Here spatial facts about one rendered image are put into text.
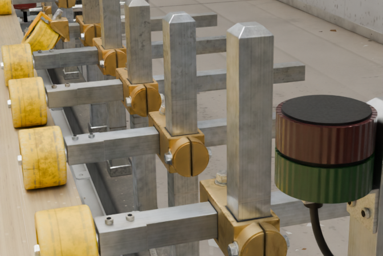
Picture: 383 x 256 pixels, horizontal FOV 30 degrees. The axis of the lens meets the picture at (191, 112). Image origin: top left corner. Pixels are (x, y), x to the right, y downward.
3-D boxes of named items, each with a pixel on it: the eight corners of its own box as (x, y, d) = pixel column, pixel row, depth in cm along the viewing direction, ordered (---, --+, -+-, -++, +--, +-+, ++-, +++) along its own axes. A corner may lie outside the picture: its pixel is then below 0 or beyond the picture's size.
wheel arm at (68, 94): (297, 76, 133) (298, 57, 132) (305, 81, 130) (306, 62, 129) (24, 105, 120) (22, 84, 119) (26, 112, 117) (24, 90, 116)
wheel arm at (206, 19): (214, 23, 178) (213, 11, 177) (217, 26, 176) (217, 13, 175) (66, 35, 169) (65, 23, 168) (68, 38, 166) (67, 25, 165)
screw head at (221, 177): (229, 177, 81) (229, 167, 81) (236, 184, 79) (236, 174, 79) (212, 179, 81) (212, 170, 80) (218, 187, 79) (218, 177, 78)
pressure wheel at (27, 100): (40, 66, 118) (47, 102, 114) (41, 98, 124) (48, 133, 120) (3, 69, 117) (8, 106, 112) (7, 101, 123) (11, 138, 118)
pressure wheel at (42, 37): (37, 55, 171) (57, 28, 170) (41, 64, 163) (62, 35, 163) (16, 41, 168) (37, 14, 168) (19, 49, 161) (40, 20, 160)
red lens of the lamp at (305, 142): (345, 122, 47) (346, 91, 46) (394, 156, 42) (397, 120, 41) (260, 133, 46) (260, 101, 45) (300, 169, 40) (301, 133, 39)
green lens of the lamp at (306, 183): (343, 158, 48) (345, 127, 47) (391, 195, 42) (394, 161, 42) (259, 170, 46) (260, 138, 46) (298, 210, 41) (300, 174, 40)
